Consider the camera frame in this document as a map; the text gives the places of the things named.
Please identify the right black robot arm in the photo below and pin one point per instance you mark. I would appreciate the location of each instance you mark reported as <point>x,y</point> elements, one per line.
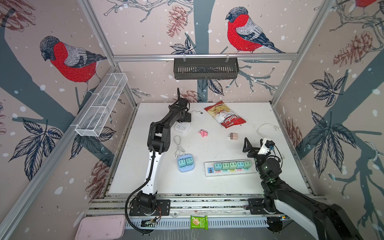
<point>322,221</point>

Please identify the pink usb charger plug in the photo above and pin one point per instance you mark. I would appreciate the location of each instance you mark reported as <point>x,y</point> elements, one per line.
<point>233,136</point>

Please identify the white mesh wall shelf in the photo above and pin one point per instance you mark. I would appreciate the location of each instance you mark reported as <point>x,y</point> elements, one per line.
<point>96,116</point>

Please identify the white square socket cube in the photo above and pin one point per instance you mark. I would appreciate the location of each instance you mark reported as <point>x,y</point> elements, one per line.
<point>182,127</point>

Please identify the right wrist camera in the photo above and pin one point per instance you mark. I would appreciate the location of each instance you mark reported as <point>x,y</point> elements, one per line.
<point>266,147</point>

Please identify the blue square socket cube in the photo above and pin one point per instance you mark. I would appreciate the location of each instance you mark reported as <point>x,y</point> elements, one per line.
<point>186,168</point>

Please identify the pink pig toy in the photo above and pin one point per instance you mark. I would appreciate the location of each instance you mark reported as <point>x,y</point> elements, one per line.
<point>203,133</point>

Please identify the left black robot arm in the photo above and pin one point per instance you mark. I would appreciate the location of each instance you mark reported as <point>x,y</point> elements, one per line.
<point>143,200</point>

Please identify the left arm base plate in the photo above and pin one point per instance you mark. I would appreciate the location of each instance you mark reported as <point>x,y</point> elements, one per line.
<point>162,207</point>

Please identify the teal charger plug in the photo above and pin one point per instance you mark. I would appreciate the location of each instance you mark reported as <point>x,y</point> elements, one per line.
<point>189,161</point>
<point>240,165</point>
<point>182,163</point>
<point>218,166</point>

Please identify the white multicolour power strip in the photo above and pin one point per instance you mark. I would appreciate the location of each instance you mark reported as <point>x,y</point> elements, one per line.
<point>210,172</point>

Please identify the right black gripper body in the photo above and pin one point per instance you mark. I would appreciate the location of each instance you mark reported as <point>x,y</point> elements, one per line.
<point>260,161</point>

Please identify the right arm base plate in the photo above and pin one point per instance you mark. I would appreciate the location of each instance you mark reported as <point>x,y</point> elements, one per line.
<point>256,206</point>

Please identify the red white chips bag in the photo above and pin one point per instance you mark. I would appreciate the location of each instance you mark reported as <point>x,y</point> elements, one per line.
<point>224,115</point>

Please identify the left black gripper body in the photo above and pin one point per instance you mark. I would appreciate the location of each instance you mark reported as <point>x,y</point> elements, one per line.
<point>186,118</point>

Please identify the light green charger plug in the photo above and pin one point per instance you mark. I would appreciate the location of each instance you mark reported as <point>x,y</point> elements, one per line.
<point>247,164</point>

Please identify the teal charger plug front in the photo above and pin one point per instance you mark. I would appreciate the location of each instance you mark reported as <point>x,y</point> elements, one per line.
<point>240,165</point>

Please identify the green snack packet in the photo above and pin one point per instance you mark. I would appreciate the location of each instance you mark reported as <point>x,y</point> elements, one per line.
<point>199,222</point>

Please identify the black hanging wire basket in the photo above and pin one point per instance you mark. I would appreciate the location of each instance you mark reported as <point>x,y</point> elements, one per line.
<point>206,68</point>

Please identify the pink tray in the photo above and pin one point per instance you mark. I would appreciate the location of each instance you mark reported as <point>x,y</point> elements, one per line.
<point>101,228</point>

